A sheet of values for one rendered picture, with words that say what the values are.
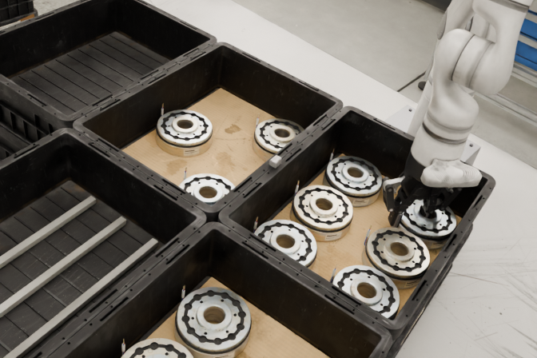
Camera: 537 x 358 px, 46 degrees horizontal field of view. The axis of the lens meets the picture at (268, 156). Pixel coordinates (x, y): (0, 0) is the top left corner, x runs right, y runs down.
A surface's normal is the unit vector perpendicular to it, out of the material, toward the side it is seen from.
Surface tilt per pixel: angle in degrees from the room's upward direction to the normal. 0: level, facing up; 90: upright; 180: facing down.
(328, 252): 0
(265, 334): 0
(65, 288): 0
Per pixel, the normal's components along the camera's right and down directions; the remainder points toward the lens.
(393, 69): 0.14, -0.76
